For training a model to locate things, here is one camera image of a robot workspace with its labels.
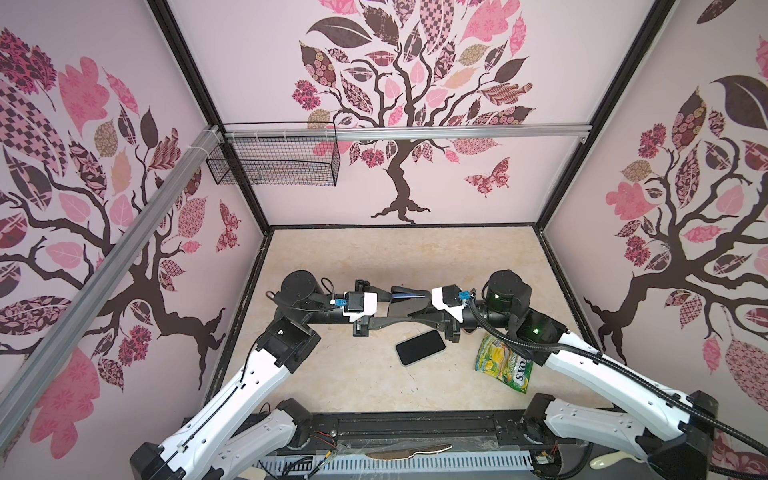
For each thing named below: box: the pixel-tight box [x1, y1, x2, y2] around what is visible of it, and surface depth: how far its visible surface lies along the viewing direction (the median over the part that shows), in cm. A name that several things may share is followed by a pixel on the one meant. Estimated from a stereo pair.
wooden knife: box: [365, 444, 453, 460], surface depth 72 cm
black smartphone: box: [387, 286, 432, 317], surface depth 51 cm
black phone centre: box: [396, 330, 446, 365], surface depth 89 cm
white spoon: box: [589, 451, 644, 470], surface depth 70 cm
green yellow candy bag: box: [475, 335, 534, 394], surface depth 83 cm
